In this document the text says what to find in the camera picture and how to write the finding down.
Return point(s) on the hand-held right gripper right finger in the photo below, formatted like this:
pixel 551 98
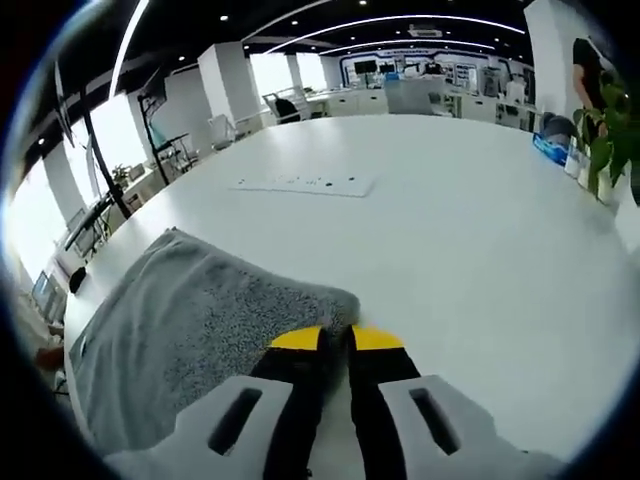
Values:
pixel 400 425

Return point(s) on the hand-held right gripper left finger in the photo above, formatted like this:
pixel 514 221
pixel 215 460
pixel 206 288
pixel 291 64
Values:
pixel 235 425

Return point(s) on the grey towel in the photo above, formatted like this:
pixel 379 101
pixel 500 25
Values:
pixel 175 325

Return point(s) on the white table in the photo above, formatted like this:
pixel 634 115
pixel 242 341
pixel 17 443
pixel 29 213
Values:
pixel 450 250

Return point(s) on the white office chair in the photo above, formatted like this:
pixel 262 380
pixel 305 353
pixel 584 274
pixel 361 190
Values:
pixel 222 131

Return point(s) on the black tripod stand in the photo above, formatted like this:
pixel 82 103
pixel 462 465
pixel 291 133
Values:
pixel 100 160

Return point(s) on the black monitor stand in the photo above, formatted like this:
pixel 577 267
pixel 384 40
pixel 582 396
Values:
pixel 156 130

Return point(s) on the blue packet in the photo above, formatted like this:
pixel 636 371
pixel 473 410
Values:
pixel 552 150

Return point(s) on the black office chair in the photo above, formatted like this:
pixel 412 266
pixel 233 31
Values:
pixel 285 109

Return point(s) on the white cabinet row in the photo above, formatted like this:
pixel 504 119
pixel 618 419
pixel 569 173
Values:
pixel 360 102

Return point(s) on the potted green plant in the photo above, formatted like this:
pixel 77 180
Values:
pixel 607 140

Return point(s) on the ceiling air conditioner unit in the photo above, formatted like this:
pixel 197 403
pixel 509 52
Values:
pixel 426 31

